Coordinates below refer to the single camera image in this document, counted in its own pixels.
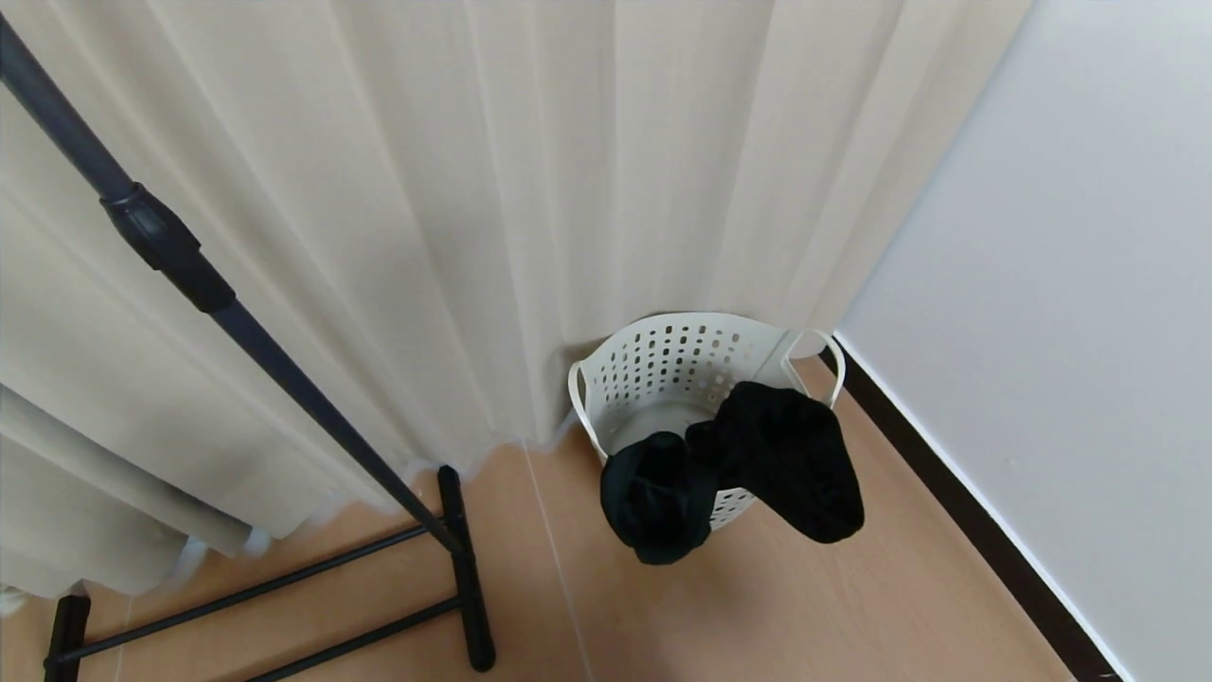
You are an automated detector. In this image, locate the white laundry basket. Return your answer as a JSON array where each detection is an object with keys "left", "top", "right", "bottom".
[{"left": 568, "top": 312, "right": 847, "bottom": 531}]

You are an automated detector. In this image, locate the black clothes rack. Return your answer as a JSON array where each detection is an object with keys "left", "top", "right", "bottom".
[{"left": 0, "top": 11, "right": 497, "bottom": 682}]

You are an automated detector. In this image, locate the beige curtain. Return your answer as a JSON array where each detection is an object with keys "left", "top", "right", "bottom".
[
  {"left": 0, "top": 0, "right": 1035, "bottom": 541},
  {"left": 0, "top": 384, "right": 276, "bottom": 600}
]

